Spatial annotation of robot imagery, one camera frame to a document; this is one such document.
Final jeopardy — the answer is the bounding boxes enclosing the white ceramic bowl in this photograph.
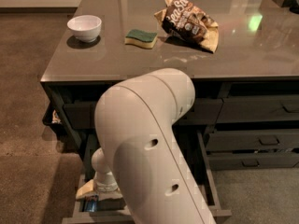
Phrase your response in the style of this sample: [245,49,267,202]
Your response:
[67,15,102,43]

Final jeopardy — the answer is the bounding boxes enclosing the dark cabinet island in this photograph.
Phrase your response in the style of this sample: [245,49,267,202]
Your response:
[41,0,299,160]

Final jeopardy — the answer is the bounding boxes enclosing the top right dark drawer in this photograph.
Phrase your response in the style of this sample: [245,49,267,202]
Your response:
[217,95,299,123]

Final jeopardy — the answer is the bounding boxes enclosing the brown crumpled snack bag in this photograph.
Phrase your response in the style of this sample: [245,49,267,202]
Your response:
[154,0,219,53]

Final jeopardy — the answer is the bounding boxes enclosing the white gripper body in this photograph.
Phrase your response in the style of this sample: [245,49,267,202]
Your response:
[93,173,118,192]

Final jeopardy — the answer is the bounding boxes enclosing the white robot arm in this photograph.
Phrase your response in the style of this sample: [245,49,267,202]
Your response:
[91,68,216,224]

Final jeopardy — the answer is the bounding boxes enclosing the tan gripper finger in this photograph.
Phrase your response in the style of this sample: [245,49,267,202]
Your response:
[76,179,96,200]
[98,189,122,202]

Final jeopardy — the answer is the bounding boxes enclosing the bottom right dark drawer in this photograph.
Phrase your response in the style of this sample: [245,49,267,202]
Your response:
[208,153,299,171]

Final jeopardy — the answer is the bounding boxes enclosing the middle right dark drawer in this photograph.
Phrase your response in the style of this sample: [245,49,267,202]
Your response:
[206,129,299,152]

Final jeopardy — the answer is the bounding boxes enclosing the blue silver redbull can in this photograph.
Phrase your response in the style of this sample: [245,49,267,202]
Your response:
[84,195,98,212]

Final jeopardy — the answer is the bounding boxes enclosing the dark object behind cabinet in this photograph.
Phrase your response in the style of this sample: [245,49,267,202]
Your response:
[42,104,64,133]

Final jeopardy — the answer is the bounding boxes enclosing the green and yellow sponge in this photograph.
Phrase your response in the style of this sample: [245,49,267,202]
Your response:
[124,29,157,49]

